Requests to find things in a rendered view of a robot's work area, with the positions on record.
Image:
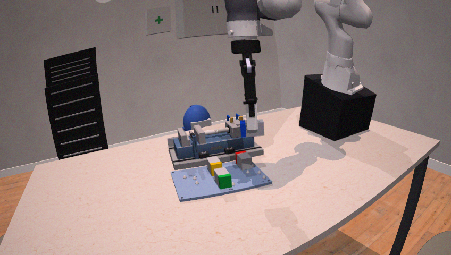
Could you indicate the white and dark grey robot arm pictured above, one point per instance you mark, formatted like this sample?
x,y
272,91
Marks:
x,y
243,22

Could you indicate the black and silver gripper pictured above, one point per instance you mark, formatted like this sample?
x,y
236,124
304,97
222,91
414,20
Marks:
x,y
246,48

